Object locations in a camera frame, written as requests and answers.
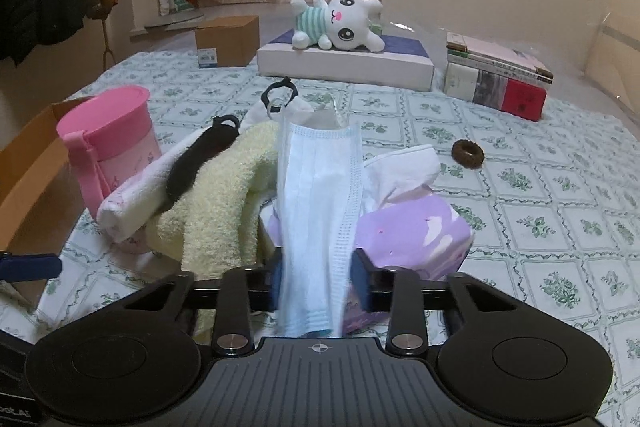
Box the small closed cardboard box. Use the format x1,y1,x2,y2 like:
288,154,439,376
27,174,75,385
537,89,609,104
195,15,260,68

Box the white mask black straps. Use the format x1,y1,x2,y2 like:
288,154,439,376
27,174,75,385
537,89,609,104
240,77,317,134

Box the white and blue flat box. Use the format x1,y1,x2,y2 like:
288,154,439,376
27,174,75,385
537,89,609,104
257,30,435,91

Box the stack of books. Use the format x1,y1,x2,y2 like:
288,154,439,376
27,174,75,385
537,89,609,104
444,32,553,121

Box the white bunny plush toy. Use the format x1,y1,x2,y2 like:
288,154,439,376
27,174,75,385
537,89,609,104
290,0,385,53

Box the floral patterned tablecloth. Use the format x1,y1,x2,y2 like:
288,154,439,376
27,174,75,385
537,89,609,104
1,52,639,426

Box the open brown cardboard box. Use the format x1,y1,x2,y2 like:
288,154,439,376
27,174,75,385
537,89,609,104
1,98,85,307

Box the purple tissue pack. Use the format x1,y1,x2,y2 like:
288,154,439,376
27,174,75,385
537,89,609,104
259,144,474,336

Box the light blue face mask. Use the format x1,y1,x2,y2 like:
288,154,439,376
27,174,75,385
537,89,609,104
276,102,362,338

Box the brown hair scrunchie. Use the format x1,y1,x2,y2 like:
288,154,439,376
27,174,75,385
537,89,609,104
451,140,485,169

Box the pink lidded cup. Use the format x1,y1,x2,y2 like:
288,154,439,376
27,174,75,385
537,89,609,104
56,86,160,218

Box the yellow fluffy towel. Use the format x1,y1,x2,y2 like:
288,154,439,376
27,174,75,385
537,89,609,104
144,120,282,338

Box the white pink cloth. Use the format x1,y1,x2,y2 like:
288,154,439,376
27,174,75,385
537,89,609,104
96,128,205,243

